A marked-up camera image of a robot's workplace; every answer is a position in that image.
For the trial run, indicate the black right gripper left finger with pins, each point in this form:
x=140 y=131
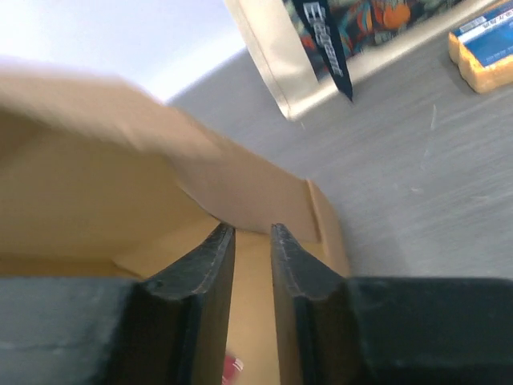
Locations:
x=168 y=329

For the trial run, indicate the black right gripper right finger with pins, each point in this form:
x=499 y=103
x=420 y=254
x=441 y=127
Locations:
x=386 y=330

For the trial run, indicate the brown cardboard box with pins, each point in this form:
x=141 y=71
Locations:
x=98 y=179

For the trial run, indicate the orange blue small box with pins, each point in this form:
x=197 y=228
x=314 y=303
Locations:
x=482 y=48

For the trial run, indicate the small red card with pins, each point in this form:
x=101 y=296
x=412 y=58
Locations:
x=233 y=366

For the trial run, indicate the beige canvas tote bag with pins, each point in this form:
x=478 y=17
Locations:
x=309 y=51

